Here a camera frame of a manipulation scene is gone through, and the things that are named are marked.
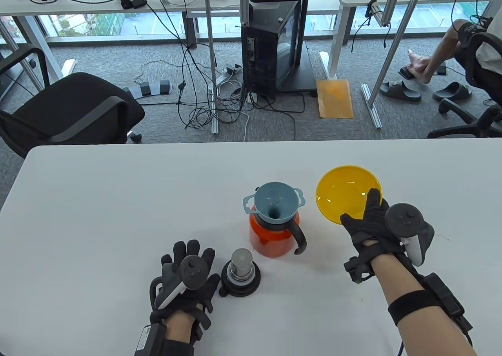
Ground white power strip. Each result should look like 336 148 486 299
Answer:
216 63 242 88

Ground person's left forearm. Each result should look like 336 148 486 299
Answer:
163 309 196 343

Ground black right hand controller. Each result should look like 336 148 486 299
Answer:
385 203 435 267

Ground black slipper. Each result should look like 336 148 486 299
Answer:
380 80 422 102
433 82 473 102

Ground orange hot water kettle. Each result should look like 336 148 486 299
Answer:
249 209 307 258

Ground orange floor mat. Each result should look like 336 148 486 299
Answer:
316 79 354 119

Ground black left wrist camera band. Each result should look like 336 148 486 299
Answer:
133 324 195 356

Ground black kettle lid steel stopper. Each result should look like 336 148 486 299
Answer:
219 248 261 298

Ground black hand controller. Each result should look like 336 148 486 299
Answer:
154 255 210 309
385 203 435 267

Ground black right wrist camera band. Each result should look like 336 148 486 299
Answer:
388 273 473 333

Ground person's right forearm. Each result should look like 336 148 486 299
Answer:
371 254 477 356

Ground yellow plastic bowl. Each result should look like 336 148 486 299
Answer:
316 165 383 226

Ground black foot pedal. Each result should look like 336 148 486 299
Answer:
399 64 447 80

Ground black wrist camera band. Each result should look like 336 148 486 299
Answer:
133 324 195 356
388 273 473 333

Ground person's left hand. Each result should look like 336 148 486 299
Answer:
149 240 221 341

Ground black computer tower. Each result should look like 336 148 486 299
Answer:
240 0 303 96

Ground black left hand controller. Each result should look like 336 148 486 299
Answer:
154 255 210 309

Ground aluminium frame post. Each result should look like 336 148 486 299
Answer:
361 0 426 129
203 0 220 134

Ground person's right hand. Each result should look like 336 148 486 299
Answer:
340 188 416 284

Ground bundle of floor cables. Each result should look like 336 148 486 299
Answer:
133 0 306 143

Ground blue plastic funnel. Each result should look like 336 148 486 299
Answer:
243 182 306 224

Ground black office chair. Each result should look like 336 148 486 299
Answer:
0 44 146 158
427 32 502 139

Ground grey foot pedals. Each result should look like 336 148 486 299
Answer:
125 80 173 99

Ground black rolling stand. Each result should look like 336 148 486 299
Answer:
275 0 319 98

